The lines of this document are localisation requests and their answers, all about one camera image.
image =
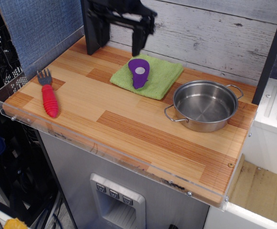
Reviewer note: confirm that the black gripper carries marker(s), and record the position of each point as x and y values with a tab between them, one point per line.
127	13

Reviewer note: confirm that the purple toy eggplant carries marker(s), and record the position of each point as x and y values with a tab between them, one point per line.
140	69

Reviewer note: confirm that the stainless steel pan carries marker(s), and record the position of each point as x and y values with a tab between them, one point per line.
204	106

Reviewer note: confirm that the green folded cloth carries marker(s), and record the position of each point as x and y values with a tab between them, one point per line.
161	77

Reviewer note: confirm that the blue fabric panel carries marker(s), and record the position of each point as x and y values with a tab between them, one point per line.
41	30

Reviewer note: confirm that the black plastic crate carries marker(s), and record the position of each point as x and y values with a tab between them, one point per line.
10	66

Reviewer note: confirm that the clear acrylic table guard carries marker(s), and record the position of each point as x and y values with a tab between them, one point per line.
131	130

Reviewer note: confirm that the silver toy fridge cabinet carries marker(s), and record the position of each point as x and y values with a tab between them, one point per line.
165	206

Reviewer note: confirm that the grey water dispenser panel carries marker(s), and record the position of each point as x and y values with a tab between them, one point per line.
118	207

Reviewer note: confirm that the dark grey left post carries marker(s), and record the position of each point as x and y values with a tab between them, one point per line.
91	26

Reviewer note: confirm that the dark grey post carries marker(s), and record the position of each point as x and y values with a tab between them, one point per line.
265	75
91	26

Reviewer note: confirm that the fork with red handle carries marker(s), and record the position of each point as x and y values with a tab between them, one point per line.
50	103

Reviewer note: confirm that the dark grey right post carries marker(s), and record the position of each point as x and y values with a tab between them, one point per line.
265	75

